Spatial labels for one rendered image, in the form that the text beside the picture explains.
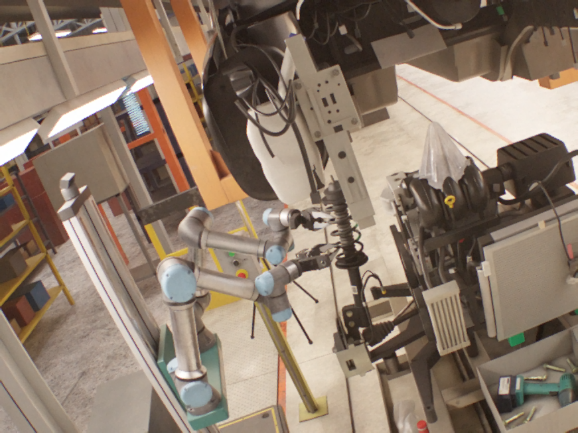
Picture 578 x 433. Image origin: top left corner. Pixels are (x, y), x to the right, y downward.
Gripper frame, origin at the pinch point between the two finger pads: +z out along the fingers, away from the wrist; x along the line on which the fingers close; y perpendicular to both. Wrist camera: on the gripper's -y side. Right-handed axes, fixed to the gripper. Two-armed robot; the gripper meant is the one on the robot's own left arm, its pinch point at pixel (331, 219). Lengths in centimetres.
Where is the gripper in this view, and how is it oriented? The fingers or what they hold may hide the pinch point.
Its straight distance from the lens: 226.7
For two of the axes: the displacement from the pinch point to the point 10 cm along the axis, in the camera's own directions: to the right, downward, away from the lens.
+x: 1.3, 9.7, 2.0
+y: 6.5, -2.4, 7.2
